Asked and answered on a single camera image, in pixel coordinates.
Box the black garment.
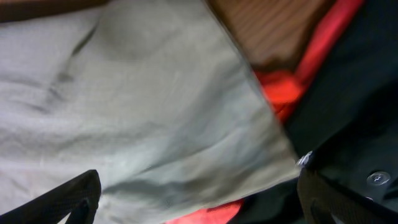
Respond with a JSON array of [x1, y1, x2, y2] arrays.
[[232, 0, 397, 223]]

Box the khaki green shorts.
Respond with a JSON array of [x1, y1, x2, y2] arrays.
[[1, 1, 299, 223]]

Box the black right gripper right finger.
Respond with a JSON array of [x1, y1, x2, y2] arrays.
[[297, 168, 397, 224]]

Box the red garment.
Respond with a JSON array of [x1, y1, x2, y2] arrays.
[[164, 0, 364, 224]]

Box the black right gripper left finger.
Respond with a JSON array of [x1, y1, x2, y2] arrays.
[[1, 170, 101, 224]]

